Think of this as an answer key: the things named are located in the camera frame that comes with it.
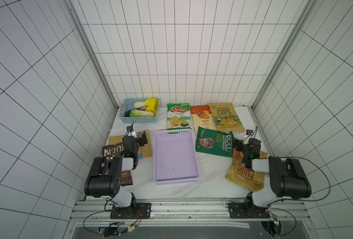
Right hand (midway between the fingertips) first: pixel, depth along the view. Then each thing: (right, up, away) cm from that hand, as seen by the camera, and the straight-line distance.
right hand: (237, 136), depth 95 cm
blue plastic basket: (-80, +24, +23) cm, 86 cm away
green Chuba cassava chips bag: (-39, +13, +19) cm, 45 cm away
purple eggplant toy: (-78, +17, +16) cm, 81 cm away
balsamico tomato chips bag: (-4, -21, -12) cm, 24 cm away
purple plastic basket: (-41, -14, -2) cm, 43 cm away
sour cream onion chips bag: (-2, +12, +18) cm, 22 cm away
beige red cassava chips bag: (-20, +13, +18) cm, 30 cm away
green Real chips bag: (-14, -4, +3) cm, 15 cm away
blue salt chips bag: (-61, -9, -3) cm, 62 cm away
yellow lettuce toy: (-58, +23, +15) cm, 64 cm away
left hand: (-66, +1, 0) cm, 66 cm away
